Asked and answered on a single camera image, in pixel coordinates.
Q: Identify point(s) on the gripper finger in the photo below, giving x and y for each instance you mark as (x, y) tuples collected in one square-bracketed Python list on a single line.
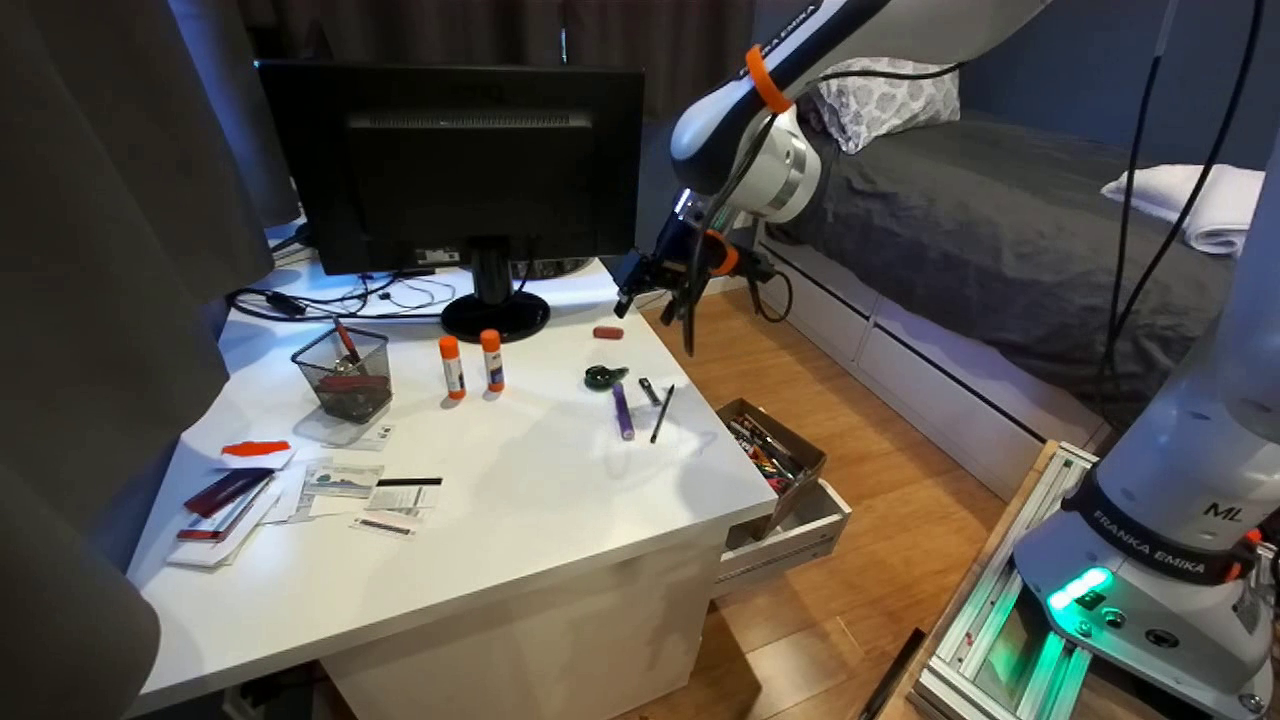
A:
[(630, 280), (668, 305)]

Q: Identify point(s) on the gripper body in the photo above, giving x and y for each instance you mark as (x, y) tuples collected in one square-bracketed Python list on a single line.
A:
[(690, 245)]

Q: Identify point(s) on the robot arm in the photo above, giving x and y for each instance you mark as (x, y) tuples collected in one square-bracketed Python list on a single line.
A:
[(1190, 470)]

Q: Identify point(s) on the purple marker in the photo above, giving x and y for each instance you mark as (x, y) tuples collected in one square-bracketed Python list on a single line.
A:
[(623, 412)]

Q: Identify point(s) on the brown cardboard box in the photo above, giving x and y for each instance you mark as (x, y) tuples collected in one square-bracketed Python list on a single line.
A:
[(800, 490)]

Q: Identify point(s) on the white drawer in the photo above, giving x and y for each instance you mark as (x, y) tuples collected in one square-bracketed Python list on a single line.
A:
[(800, 545)]

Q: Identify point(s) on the small red eraser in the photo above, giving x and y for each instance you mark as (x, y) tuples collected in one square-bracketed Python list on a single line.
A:
[(608, 332)]

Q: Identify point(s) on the small black clip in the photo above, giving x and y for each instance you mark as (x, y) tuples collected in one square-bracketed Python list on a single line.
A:
[(650, 391)]

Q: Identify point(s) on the green and black tape dispenser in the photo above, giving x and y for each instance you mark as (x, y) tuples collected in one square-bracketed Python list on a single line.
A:
[(603, 377)]

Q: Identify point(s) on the black pen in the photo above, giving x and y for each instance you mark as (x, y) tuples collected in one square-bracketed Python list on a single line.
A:
[(663, 414)]

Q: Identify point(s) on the orange capped glue stick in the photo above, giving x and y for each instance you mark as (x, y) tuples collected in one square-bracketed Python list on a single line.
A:
[(452, 368), (492, 360)]

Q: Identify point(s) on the heap of pens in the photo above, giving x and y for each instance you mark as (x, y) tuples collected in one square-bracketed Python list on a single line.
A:
[(763, 452)]

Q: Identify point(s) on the black computer monitor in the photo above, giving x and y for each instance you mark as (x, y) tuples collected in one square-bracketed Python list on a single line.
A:
[(450, 160)]

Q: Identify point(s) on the patterned grey pillow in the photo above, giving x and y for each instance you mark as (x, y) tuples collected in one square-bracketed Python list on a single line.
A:
[(885, 100)]

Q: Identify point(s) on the red pen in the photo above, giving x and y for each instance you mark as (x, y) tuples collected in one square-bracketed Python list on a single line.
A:
[(346, 340)]

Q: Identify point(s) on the red stapler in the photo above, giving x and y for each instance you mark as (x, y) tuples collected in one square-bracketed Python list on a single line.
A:
[(352, 382)]

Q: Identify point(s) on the black mesh pen cup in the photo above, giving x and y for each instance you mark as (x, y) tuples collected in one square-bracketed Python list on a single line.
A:
[(345, 385)]

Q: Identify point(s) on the bed with grey cover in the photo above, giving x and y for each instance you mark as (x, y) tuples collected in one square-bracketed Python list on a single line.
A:
[(1000, 250)]

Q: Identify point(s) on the white card with black stripe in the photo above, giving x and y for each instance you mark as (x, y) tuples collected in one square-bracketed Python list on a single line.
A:
[(405, 494)]

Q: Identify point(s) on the small white card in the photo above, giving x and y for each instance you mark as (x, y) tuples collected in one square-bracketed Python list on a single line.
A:
[(384, 526)]

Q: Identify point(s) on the printed green card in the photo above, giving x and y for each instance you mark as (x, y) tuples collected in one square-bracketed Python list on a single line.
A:
[(342, 480)]

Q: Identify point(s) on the orange flat tool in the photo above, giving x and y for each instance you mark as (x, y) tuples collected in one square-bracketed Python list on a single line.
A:
[(256, 448)]

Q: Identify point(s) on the red booklets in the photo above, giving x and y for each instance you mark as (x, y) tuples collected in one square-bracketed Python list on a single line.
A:
[(225, 495)]

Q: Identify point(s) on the stack of white papers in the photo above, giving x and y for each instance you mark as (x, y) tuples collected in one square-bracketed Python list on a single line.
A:
[(235, 520)]

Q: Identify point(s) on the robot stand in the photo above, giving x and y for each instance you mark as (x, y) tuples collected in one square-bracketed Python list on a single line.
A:
[(1000, 640)]

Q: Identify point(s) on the folded white towel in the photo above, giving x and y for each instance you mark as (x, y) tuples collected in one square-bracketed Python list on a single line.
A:
[(1195, 205)]

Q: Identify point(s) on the dark grey curtain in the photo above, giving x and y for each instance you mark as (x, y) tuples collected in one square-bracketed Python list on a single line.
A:
[(90, 300)]

